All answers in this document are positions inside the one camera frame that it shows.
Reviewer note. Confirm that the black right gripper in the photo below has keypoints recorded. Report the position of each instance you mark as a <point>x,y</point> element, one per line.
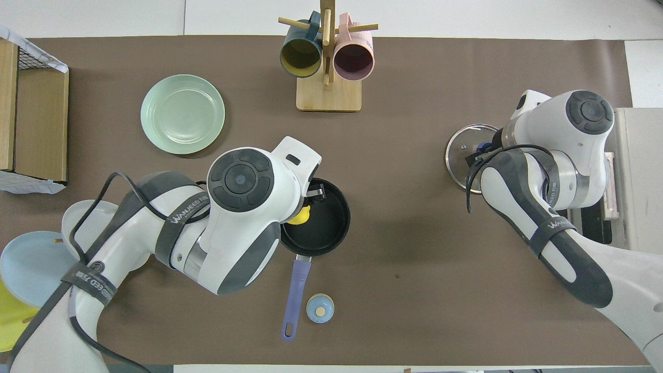
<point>481,155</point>

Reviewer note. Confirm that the light blue plate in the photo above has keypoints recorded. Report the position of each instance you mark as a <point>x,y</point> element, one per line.
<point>31,264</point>

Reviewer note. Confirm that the beige toaster oven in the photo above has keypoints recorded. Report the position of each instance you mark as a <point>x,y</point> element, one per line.
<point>642,171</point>

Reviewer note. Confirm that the wooden mug tree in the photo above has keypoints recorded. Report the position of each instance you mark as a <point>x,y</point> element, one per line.
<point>328,96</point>

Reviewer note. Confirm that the light green plate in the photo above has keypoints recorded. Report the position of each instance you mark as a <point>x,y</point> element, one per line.
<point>182,114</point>

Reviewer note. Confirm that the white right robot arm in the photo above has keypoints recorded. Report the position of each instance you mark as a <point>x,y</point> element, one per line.
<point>564,124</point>

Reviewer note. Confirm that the glass lid with blue knob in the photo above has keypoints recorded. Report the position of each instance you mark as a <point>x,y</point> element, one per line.
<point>457,160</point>

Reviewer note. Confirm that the dark blue mug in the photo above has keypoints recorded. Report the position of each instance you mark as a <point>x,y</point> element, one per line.
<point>300,54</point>

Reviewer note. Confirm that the yellow plate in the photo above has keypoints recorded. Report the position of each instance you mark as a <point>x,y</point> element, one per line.
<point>10,324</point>

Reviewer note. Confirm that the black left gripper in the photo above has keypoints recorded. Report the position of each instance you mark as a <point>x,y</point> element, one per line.
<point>316,192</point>

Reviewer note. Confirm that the pink mug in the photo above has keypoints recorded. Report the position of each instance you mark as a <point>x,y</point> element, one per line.
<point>354,59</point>

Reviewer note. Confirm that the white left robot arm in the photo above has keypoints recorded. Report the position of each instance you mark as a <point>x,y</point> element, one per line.
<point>241,207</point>

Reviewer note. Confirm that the grey plate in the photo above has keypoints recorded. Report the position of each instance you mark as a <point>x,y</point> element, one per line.
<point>90,220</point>

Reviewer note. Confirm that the white plastic bag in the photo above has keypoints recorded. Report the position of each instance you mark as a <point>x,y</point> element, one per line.
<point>39,53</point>

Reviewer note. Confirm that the brown paper table mat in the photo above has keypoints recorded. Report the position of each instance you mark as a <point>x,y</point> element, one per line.
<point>414,259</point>

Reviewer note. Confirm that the wooden dish rack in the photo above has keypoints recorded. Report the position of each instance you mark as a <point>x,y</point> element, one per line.
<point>57,240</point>

